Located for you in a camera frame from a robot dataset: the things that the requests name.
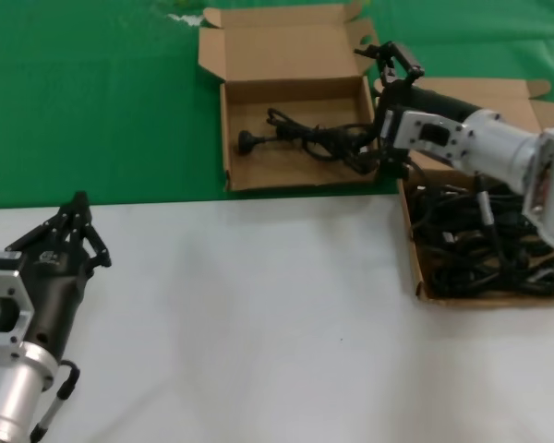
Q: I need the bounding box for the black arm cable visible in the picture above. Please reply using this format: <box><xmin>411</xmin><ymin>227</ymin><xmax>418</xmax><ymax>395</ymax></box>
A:
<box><xmin>474</xmin><ymin>174</ymin><xmax>507</xmax><ymax>260</ymax></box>
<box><xmin>29</xmin><ymin>359</ymin><xmax>81</xmax><ymax>442</ymax></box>

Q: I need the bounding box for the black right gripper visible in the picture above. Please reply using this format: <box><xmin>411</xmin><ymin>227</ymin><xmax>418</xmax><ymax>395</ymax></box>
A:
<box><xmin>353</xmin><ymin>40</ymin><xmax>485</xmax><ymax>140</ymax></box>

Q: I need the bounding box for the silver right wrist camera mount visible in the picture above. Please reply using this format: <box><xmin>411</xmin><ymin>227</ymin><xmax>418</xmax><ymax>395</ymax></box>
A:
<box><xmin>378</xmin><ymin>106</ymin><xmax>471</xmax><ymax>180</ymax></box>

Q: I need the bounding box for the open brown cardboard box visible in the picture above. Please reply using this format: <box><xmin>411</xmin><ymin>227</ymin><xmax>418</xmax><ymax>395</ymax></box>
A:
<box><xmin>372</xmin><ymin>77</ymin><xmax>554</xmax><ymax>303</ymax></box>
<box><xmin>196</xmin><ymin>0</ymin><xmax>384</xmax><ymax>193</ymax></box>

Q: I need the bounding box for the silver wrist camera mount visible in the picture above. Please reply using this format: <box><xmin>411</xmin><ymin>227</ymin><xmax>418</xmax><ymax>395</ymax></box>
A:
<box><xmin>0</xmin><ymin>249</ymin><xmax>34</xmax><ymax>350</ymax></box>
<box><xmin>378</xmin><ymin>106</ymin><xmax>471</xmax><ymax>180</ymax></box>

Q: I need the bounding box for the green table cloth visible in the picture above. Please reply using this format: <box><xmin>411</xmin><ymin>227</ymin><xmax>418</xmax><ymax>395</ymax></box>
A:
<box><xmin>0</xmin><ymin>0</ymin><xmax>554</xmax><ymax>210</ymax></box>

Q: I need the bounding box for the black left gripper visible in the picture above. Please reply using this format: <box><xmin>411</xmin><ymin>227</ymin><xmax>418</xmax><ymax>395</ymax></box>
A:
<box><xmin>3</xmin><ymin>191</ymin><xmax>113</xmax><ymax>361</ymax></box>

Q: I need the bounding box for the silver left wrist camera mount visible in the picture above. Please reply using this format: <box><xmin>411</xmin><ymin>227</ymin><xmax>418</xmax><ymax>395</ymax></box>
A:
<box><xmin>0</xmin><ymin>249</ymin><xmax>34</xmax><ymax>350</ymax></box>

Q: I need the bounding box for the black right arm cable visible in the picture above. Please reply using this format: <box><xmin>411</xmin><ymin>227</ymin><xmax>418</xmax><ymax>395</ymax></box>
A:
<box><xmin>474</xmin><ymin>174</ymin><xmax>507</xmax><ymax>260</ymax></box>

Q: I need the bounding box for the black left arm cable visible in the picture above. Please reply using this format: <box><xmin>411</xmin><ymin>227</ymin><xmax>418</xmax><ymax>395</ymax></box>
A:
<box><xmin>29</xmin><ymin>359</ymin><xmax>81</xmax><ymax>442</ymax></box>

